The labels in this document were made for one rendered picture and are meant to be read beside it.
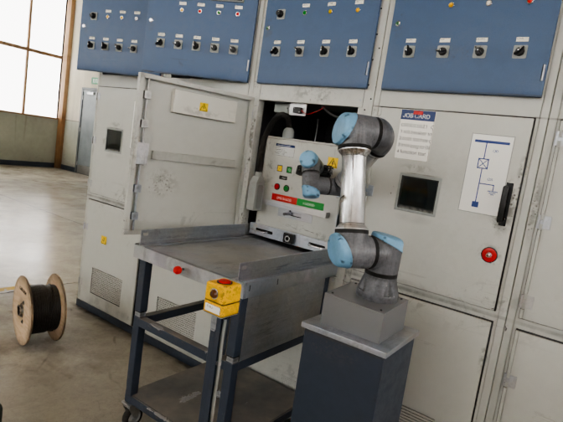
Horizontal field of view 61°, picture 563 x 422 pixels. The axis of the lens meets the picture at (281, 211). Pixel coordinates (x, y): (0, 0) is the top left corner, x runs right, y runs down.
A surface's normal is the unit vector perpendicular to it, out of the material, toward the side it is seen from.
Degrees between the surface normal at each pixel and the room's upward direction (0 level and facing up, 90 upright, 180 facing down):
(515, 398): 90
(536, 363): 90
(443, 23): 90
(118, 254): 90
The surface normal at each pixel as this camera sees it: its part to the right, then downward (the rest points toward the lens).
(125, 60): -0.33, 0.07
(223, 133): 0.61, 0.19
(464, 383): -0.58, 0.02
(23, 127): 0.80, 0.19
